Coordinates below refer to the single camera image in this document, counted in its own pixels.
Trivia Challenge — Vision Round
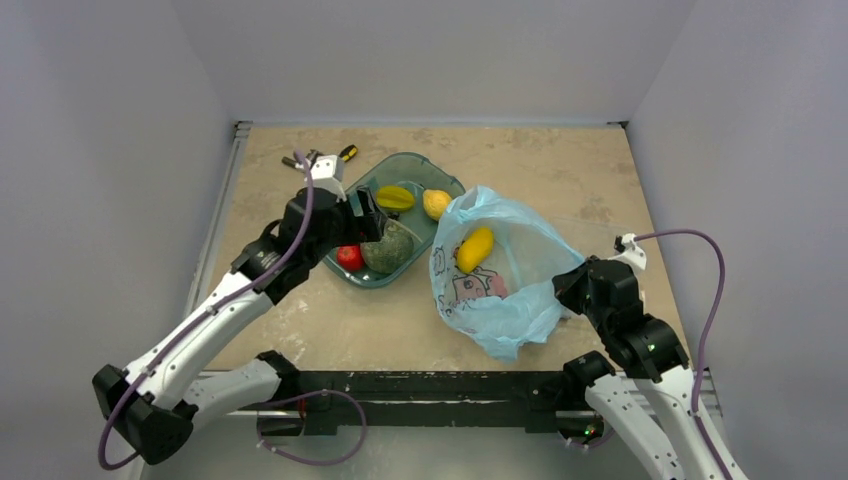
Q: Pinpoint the green fake melon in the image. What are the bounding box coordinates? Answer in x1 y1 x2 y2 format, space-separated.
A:
360 220 415 275

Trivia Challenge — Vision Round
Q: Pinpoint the light blue plastic bag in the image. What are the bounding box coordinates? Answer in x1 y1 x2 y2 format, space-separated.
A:
428 185 585 363

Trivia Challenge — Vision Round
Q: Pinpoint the yellow fake mango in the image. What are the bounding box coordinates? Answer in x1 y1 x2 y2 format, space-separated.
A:
456 227 495 274

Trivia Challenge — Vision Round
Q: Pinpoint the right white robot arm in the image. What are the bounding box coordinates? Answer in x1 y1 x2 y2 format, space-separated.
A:
552 253 746 479

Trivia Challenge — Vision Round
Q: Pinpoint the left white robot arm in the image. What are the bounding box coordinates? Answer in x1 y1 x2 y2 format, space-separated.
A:
92 186 388 470

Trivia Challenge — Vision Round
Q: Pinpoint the yellow fake starfruit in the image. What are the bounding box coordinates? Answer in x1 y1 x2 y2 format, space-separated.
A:
375 185 416 212

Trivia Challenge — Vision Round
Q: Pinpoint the red fake apple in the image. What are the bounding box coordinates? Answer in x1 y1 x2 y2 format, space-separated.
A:
336 245 366 273

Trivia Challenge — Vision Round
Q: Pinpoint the yellow fake lemon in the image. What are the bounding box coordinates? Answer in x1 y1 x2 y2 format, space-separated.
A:
421 189 453 221

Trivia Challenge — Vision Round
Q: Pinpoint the clear plastic screw box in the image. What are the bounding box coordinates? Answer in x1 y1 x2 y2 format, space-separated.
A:
549 217 634 258

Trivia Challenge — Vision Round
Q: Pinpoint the teal plastic tray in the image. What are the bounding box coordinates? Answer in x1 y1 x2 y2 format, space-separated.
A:
323 152 465 289

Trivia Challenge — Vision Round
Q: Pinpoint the yellow black screwdriver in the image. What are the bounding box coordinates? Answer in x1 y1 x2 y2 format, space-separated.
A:
338 144 359 162

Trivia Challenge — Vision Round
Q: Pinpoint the grey metal tool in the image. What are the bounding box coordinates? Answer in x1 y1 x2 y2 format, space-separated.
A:
281 150 320 171

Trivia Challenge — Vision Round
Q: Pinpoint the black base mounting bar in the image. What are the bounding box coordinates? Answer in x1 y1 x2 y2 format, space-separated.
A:
256 371 607 441

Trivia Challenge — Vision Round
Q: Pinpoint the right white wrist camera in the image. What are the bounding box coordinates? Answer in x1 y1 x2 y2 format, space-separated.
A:
610 233 647 273

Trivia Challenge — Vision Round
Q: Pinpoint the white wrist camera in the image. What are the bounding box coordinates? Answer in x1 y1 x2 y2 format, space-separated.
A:
309 155 347 202
610 233 647 273

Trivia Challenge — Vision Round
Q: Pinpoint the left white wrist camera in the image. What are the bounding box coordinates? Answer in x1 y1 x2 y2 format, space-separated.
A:
309 155 347 202

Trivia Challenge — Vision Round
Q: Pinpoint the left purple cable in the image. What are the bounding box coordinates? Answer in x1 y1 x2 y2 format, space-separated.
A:
97 149 368 472

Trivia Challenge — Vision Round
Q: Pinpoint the purple cable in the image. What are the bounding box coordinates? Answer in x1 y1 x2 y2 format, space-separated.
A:
566 229 737 480
97 149 368 472

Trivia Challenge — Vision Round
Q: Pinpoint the aluminium frame rail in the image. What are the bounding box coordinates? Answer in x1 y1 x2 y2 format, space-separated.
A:
183 121 254 318

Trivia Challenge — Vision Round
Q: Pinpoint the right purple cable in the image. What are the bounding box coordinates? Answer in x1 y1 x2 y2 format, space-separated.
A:
566 229 737 480

